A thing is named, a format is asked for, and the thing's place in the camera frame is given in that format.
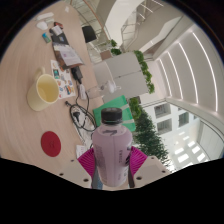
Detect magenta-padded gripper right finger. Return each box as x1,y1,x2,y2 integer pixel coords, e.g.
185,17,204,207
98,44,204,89
127,145,172,189

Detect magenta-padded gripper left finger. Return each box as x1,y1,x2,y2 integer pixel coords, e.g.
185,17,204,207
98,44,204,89
56,148,101,190

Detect purple drink bottle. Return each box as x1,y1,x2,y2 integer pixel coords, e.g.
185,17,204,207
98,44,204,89
91,107,134,188

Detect white printed card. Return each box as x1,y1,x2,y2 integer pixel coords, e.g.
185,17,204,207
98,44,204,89
75,143,88,159

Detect row of green plants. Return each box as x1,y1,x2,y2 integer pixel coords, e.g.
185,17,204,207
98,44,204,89
128,96,173,168

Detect flat round red coaster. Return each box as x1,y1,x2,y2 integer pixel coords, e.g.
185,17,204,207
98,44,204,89
40,130,62,158

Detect green tote bag, cat print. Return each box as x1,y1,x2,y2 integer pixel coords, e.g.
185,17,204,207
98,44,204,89
92,94,137,133

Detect cream yellow mug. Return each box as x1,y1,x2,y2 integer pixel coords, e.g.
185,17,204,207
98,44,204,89
26,66,60,112

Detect clear shaker bottle, white lid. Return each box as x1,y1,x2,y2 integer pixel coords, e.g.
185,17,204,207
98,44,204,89
87,79,122,100

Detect colourful sticker sheet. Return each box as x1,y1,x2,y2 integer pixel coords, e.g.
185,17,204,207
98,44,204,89
50,59,77,100

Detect white cabinet topped with plants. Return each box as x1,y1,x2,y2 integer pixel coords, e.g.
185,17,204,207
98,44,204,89
92,49,156,103

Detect small black box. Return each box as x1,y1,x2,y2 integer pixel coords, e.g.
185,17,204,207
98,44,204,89
70,65,84,84

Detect open booklet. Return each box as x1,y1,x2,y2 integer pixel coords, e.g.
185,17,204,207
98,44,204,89
52,33,85,70

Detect brown planter with plants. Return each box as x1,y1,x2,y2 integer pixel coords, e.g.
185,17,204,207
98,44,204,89
99,39,123,62

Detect small teal stick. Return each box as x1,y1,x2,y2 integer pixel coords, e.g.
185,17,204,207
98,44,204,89
41,32,52,44

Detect black chair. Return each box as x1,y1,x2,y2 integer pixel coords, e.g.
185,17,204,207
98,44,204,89
81,25,98,44

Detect white computer mouse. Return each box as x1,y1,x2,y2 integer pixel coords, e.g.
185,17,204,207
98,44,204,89
35,20,49,31

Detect white power strip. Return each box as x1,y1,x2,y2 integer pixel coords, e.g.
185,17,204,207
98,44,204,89
35,12,54,22

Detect black cable bundle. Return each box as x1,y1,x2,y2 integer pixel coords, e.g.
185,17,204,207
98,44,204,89
64,99,98,133

